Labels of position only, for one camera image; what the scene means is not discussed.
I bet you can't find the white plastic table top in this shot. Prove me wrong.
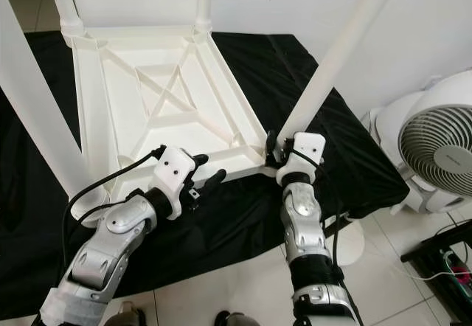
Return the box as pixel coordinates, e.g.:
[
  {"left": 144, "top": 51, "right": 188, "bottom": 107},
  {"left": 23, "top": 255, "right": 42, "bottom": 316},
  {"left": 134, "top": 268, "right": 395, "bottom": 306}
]
[{"left": 70, "top": 25, "right": 277, "bottom": 223}]

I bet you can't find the white plastic table leg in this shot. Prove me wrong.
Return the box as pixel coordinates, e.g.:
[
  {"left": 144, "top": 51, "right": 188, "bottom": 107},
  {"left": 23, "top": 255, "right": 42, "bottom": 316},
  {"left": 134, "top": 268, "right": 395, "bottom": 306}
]
[
  {"left": 194, "top": 0, "right": 215, "bottom": 38},
  {"left": 277, "top": 0, "right": 406, "bottom": 150},
  {"left": 44, "top": 0, "right": 87, "bottom": 39},
  {"left": 0, "top": 0, "right": 111, "bottom": 227}
]

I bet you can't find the black table cloth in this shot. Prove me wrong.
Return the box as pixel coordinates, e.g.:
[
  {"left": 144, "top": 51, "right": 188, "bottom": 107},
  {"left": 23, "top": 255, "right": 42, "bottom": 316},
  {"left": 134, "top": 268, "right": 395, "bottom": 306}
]
[{"left": 0, "top": 31, "right": 410, "bottom": 319}]

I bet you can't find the white round base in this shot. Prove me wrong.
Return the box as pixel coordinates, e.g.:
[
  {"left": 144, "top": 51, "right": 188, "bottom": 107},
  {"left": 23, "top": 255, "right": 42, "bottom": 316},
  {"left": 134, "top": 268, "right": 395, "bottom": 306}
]
[{"left": 324, "top": 219, "right": 366, "bottom": 266}]

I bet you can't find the robot right leg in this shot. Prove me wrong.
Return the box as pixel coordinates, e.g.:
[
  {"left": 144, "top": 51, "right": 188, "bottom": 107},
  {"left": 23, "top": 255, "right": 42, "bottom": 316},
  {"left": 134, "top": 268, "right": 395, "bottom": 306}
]
[{"left": 214, "top": 310, "right": 263, "bottom": 326}]

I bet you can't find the robot leg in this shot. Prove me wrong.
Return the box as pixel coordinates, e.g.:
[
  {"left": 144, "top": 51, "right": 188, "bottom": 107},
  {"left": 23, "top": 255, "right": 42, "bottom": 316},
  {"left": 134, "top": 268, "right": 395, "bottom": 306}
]
[
  {"left": 107, "top": 302, "right": 148, "bottom": 326},
  {"left": 214, "top": 310, "right": 263, "bottom": 326}
]

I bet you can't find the robot left leg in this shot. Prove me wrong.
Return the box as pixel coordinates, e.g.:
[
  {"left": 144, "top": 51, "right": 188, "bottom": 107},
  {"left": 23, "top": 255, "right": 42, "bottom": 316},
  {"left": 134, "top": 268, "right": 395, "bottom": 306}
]
[{"left": 107, "top": 302, "right": 148, "bottom": 326}]

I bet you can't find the white floor fan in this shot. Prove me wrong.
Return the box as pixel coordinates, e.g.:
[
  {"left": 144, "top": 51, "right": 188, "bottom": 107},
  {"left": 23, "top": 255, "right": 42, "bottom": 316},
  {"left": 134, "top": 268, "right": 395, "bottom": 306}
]
[{"left": 365, "top": 70, "right": 472, "bottom": 215}]

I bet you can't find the black floor object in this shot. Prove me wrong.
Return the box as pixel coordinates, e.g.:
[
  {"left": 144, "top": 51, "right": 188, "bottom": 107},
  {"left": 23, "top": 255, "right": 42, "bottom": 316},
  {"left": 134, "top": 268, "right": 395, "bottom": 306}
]
[{"left": 400, "top": 223, "right": 472, "bottom": 319}]

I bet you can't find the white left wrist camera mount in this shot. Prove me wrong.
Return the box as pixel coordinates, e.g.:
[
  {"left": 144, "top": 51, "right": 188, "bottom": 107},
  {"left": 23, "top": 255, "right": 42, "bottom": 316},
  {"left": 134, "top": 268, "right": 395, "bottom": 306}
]
[{"left": 151, "top": 145, "right": 198, "bottom": 220}]

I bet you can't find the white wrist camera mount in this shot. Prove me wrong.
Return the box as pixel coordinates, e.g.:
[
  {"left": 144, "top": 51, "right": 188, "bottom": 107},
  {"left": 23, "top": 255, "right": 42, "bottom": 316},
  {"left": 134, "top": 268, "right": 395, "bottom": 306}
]
[
  {"left": 151, "top": 145, "right": 198, "bottom": 220},
  {"left": 277, "top": 131, "right": 327, "bottom": 188}
]

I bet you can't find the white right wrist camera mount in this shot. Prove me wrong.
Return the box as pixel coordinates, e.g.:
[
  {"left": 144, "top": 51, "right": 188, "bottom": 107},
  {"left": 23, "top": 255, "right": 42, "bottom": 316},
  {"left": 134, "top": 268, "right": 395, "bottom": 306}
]
[{"left": 277, "top": 131, "right": 327, "bottom": 188}]

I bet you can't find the white floor power cable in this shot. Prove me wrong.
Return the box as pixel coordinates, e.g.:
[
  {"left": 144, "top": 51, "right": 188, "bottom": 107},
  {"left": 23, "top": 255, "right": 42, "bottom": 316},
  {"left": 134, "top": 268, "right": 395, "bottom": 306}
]
[{"left": 361, "top": 223, "right": 472, "bottom": 281}]

